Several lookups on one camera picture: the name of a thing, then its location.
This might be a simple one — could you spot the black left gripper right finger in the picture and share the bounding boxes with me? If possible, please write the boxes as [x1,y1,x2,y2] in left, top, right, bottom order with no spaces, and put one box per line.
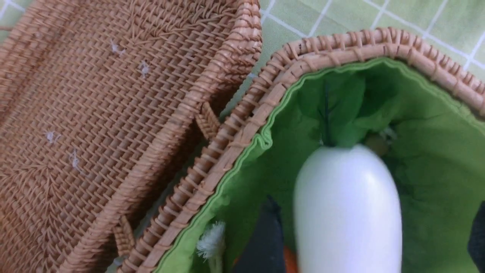
[467,201,485,273]

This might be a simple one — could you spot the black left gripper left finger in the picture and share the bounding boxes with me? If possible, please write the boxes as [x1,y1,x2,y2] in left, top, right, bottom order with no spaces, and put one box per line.
[232,197,286,273]

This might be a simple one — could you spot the orange toy pumpkin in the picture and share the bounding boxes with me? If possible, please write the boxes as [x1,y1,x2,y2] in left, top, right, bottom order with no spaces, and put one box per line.
[231,246,299,273]

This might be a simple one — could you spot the white toy radish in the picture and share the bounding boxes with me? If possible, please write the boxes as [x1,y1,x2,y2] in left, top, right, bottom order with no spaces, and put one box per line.
[293,85,402,273]

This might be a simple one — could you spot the woven rattan basket green lining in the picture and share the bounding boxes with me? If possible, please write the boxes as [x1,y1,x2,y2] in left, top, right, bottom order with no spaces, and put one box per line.
[117,27,485,273]

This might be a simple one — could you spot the woven rattan basket lid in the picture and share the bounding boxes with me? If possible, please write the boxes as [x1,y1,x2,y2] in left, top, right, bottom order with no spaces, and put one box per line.
[1,0,262,273]

